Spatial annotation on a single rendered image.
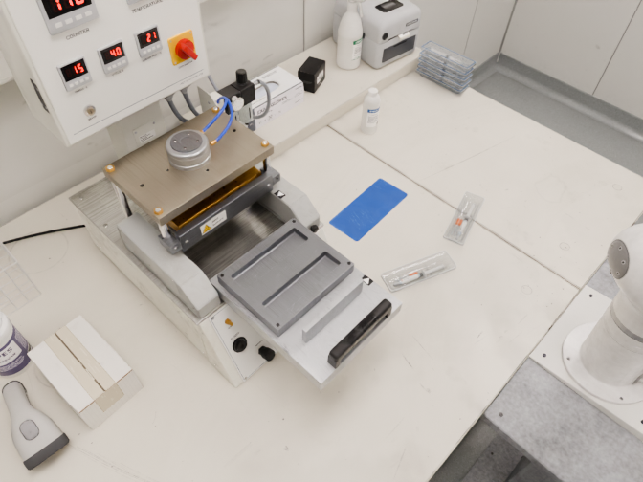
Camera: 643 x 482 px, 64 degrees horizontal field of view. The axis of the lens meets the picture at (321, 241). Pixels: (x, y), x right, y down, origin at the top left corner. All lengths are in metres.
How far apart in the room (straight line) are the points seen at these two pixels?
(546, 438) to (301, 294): 0.57
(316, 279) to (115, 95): 0.50
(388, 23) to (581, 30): 1.64
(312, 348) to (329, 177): 0.69
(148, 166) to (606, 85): 2.68
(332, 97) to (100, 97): 0.86
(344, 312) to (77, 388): 0.53
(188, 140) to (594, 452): 0.99
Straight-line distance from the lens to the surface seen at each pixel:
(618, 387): 1.27
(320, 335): 0.93
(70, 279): 1.37
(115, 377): 1.10
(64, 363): 1.15
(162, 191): 0.97
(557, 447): 1.19
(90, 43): 0.98
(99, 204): 1.25
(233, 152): 1.02
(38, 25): 0.94
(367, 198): 1.43
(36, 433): 1.13
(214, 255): 1.09
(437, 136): 1.67
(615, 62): 3.21
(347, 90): 1.73
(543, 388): 1.23
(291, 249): 1.02
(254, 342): 1.10
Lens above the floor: 1.78
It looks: 51 degrees down
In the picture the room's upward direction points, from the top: 2 degrees clockwise
